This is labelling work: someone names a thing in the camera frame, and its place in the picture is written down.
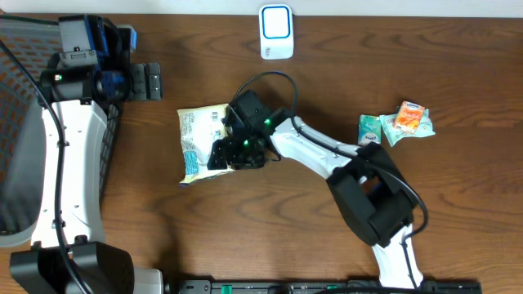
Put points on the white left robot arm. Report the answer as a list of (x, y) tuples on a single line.
[(68, 252)]

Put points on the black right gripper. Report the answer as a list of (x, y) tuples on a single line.
[(221, 153)]

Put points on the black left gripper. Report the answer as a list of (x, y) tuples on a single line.
[(138, 81)]

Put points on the dark grey plastic basket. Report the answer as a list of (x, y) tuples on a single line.
[(24, 54)]

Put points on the teal tissue pack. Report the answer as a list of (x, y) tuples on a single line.
[(369, 130)]

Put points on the mint green wipes pack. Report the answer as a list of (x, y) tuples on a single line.
[(394, 135)]

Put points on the orange tissue pack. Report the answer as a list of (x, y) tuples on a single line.
[(409, 117)]

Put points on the white barcode scanner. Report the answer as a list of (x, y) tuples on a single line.
[(276, 31)]

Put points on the cream snack bag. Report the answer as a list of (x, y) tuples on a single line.
[(200, 128)]

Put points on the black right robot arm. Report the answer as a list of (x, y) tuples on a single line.
[(372, 196)]

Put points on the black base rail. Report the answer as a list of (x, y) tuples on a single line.
[(343, 287)]

